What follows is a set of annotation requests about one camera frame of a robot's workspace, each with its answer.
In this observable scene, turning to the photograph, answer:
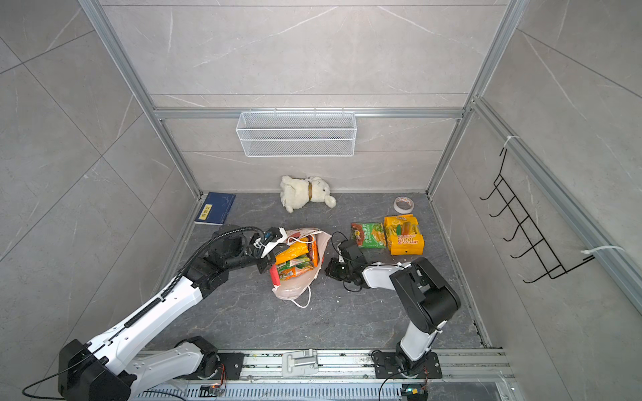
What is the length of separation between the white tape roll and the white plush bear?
296 millimetres

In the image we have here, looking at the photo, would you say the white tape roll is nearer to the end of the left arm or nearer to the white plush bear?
the white plush bear

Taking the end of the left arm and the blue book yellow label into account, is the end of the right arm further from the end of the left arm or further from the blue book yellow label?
the blue book yellow label

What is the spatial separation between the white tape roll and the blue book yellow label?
79cm

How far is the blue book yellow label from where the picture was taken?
1117 mm

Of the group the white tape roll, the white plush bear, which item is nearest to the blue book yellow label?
the white plush bear

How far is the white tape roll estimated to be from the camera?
3.79ft
